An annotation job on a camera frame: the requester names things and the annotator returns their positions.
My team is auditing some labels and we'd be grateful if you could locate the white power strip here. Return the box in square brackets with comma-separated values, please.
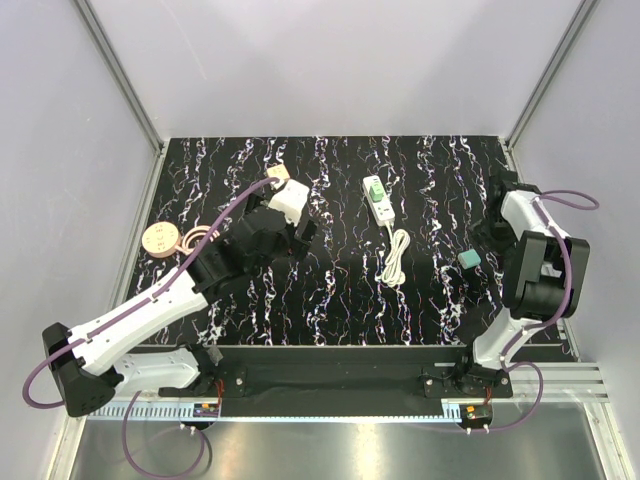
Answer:
[362, 175, 395, 226]

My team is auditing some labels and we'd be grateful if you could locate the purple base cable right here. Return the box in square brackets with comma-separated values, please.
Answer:
[414, 360, 546, 435]

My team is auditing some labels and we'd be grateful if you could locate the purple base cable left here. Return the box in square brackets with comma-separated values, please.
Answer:
[122, 390, 213, 478]

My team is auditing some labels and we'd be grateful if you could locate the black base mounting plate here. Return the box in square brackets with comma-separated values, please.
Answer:
[159, 346, 513, 421]

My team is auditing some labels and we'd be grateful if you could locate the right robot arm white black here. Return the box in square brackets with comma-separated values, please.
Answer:
[453, 171, 599, 397]

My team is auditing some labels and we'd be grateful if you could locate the beige cube socket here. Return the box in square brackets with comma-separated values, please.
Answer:
[266, 164, 290, 181]

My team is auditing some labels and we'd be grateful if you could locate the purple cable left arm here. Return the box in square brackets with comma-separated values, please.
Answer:
[22, 177, 284, 412]

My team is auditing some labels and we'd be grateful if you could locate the pink coiled cord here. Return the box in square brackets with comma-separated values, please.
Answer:
[180, 225, 219, 254]

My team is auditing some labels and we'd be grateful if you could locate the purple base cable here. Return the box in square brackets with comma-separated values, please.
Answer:
[414, 360, 546, 435]
[122, 390, 213, 478]

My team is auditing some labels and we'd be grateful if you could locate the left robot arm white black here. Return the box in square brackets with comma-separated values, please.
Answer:
[42, 181, 317, 417]

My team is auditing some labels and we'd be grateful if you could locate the light teal charger cube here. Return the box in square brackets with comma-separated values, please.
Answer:
[457, 249, 481, 270]

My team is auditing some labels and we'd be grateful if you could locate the round pink power socket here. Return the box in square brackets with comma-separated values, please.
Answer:
[141, 221, 181, 258]

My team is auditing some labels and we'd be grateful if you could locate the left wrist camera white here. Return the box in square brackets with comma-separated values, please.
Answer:
[268, 179, 310, 226]

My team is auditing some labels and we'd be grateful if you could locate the green usb charger plug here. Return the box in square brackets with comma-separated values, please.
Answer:
[368, 179, 386, 203]

